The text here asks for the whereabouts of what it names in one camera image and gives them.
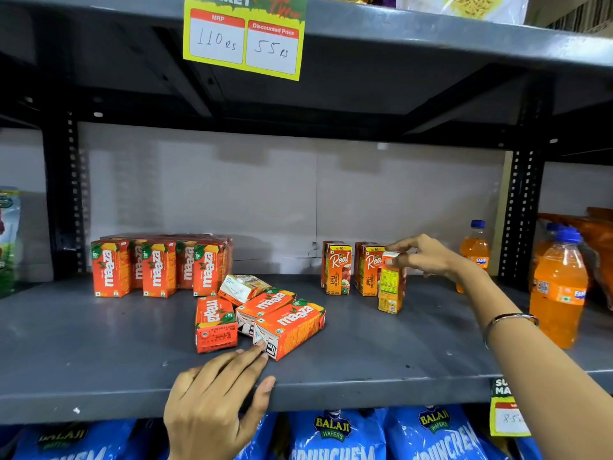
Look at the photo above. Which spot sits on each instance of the grey metal shelf board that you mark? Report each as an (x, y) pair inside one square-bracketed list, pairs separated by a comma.
[(119, 349), (383, 57)]

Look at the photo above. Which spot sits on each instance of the small yellow price tag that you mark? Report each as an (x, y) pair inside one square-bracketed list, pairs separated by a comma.
[(507, 411)]

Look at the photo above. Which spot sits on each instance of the row of standing orange cartons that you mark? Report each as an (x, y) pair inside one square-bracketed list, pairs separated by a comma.
[(158, 268)]

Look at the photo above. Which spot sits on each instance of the orange soda bottle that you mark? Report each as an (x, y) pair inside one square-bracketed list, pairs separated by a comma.
[(543, 249), (475, 251), (558, 296)]

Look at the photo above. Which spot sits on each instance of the person's right thumb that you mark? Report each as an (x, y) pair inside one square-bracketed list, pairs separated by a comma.
[(409, 261)]

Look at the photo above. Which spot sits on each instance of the apple juice carton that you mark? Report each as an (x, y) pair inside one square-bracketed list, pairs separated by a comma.
[(323, 263), (369, 270), (339, 270), (390, 289), (356, 263)]

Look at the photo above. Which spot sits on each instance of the person's right forearm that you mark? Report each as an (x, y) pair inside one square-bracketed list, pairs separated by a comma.
[(541, 378)]

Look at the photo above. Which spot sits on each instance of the green snack packet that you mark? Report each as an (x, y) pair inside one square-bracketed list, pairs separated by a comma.
[(8, 239)]

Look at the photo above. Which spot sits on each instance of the blue wafer packet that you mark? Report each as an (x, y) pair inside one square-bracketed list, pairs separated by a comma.
[(258, 440), (527, 449), (431, 433), (337, 435), (72, 443)]

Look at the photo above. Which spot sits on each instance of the large yellow price tag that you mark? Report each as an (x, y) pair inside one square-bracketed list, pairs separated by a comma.
[(244, 38)]

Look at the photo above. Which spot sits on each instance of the black perforated shelf upright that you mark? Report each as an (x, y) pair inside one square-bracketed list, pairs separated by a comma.
[(522, 210), (62, 196)]

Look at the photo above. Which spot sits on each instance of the cardboard box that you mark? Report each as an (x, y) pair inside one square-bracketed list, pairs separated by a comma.
[(586, 14)]

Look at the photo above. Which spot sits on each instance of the person's left thumb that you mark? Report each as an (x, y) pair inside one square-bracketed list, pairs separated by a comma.
[(261, 397)]

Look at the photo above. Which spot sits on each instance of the person's left middle finger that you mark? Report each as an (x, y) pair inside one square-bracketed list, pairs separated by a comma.
[(239, 356)]

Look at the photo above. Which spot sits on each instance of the silver bangle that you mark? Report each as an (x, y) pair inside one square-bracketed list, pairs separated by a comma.
[(507, 318)]

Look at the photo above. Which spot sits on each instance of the clear yellow snack packet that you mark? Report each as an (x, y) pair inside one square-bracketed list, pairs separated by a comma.
[(469, 5)]

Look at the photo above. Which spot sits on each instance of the person's right hand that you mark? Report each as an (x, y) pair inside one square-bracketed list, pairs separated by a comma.
[(431, 258)]

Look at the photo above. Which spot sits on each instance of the orange mango drink carton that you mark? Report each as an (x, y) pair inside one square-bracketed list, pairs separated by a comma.
[(215, 325), (289, 328), (263, 304), (242, 287)]

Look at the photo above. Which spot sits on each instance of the person's left hand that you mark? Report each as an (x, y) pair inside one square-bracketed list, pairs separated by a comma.
[(206, 416)]

